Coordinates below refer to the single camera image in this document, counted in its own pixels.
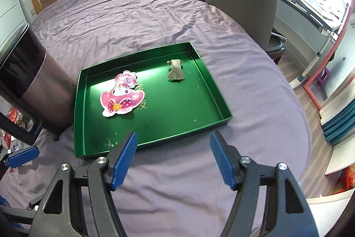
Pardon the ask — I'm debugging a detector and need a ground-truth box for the green tray box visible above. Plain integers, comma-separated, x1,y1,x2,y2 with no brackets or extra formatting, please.
73,42,232,158

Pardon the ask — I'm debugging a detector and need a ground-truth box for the black silver electric kettle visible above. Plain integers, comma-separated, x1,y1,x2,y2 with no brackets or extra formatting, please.
1,25,76,145

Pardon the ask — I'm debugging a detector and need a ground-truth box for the brown gold snack packet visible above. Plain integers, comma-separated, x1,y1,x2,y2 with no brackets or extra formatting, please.
15,110,30,129

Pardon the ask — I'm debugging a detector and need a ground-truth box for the pink cartoon snack bag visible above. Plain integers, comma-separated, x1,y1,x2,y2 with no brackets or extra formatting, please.
99,70,145,117

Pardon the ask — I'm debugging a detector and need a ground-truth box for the purple bed sheet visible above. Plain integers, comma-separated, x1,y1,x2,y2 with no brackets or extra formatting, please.
0,0,313,237

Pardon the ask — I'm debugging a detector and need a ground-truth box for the beige snack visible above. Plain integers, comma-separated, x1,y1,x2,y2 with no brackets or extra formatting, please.
167,59,185,81

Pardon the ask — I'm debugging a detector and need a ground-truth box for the red white snack packet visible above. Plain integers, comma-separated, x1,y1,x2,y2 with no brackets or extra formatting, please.
4,108,18,149

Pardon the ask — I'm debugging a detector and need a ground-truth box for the white shelf wardrobe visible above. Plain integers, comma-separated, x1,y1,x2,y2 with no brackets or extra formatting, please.
0,0,27,48

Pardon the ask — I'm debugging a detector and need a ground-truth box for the white desk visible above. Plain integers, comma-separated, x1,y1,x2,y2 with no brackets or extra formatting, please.
274,0,351,88

